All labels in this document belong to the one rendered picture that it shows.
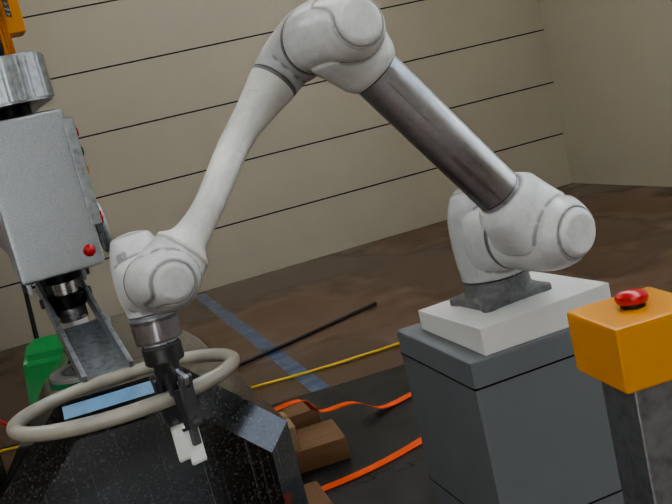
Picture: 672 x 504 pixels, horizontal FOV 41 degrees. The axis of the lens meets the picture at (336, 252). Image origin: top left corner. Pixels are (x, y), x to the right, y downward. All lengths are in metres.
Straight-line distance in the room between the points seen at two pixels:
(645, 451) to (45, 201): 1.72
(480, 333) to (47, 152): 1.20
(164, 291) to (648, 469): 0.78
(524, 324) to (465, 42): 6.75
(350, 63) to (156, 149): 6.06
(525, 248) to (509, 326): 0.18
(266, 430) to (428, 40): 6.33
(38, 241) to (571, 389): 1.36
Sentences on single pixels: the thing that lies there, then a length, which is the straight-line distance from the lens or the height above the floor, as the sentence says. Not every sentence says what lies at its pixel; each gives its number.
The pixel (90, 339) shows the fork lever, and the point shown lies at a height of 0.94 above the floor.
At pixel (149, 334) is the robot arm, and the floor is 1.06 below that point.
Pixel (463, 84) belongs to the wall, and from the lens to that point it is 8.53.
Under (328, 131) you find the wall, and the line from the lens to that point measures 8.00.
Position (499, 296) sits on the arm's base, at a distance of 2.05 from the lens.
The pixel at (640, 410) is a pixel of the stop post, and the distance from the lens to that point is 1.12.
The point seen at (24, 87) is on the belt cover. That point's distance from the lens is 2.42.
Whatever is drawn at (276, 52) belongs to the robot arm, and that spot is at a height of 1.50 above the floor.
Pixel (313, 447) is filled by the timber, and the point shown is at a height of 0.10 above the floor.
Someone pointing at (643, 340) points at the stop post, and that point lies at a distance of 1.07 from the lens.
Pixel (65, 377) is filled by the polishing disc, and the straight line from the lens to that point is 2.54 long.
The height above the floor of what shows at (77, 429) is 0.92.
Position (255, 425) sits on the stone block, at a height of 0.60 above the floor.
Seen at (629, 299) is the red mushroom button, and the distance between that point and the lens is 1.11.
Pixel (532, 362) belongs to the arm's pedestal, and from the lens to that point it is 1.97.
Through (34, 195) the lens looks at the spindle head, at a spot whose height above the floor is 1.32.
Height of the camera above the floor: 1.41
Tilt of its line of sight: 10 degrees down
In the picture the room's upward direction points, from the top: 13 degrees counter-clockwise
